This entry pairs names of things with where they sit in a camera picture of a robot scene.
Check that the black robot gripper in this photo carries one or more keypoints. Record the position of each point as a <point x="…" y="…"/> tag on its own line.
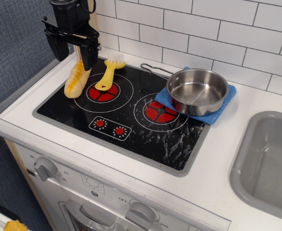
<point x="61" y="29"/>

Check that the yellow toy bread loaf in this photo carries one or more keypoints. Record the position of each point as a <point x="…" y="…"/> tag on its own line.
<point x="77" y="80"/>

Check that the yellow dish brush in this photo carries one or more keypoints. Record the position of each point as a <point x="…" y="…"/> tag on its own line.
<point x="113" y="62"/>

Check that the stainless steel pot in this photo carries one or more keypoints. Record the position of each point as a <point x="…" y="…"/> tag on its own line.
<point x="198" y="92"/>

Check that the black toy stovetop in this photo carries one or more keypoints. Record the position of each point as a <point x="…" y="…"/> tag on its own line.
<point x="127" y="119"/>

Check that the left grey oven knob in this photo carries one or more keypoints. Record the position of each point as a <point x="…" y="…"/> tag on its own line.
<point x="45" y="168"/>

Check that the grey oven knob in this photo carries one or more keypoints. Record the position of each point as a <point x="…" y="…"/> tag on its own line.
<point x="45" y="168"/>
<point x="140" y="214"/>

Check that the white toy oven front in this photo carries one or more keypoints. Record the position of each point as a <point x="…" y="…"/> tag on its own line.
<point x="76" y="202"/>

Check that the right grey oven knob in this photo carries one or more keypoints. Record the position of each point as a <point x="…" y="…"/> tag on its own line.
<point x="140" y="214"/>

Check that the yellow object bottom left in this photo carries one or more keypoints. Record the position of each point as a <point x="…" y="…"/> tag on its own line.
<point x="15" y="225"/>

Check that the grey sink basin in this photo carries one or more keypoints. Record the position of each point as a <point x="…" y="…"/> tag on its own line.
<point x="256" y="175"/>

